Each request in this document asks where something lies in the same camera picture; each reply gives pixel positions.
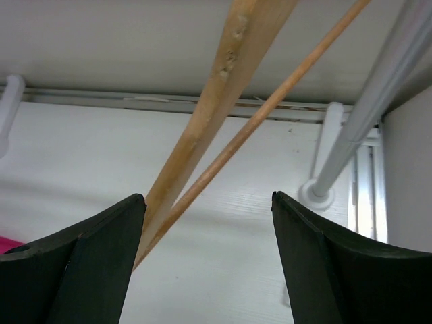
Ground wooden clothes hanger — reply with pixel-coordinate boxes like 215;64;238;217
133;0;372;271

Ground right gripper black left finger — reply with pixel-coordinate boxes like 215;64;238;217
1;194;146;323

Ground white clothes rack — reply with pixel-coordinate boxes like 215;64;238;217
0;0;432;308

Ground aluminium rail right side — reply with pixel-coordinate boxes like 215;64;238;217
348;142;388;243

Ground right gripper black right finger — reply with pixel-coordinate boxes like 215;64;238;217
271;191;431;323

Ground pink trousers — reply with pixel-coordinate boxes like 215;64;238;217
0;236;24;254

